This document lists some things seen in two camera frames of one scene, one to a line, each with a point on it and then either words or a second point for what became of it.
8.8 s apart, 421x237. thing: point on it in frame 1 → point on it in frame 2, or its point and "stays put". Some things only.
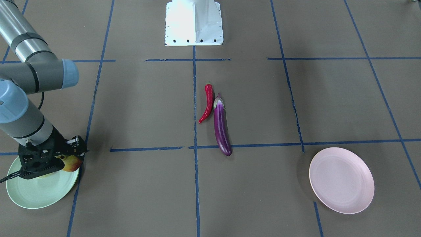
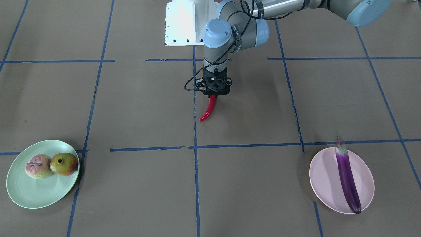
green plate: [41, 192] stays put
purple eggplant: [221, 125] → [347, 176]
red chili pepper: [209, 90] stays put
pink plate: [342, 180] stays put
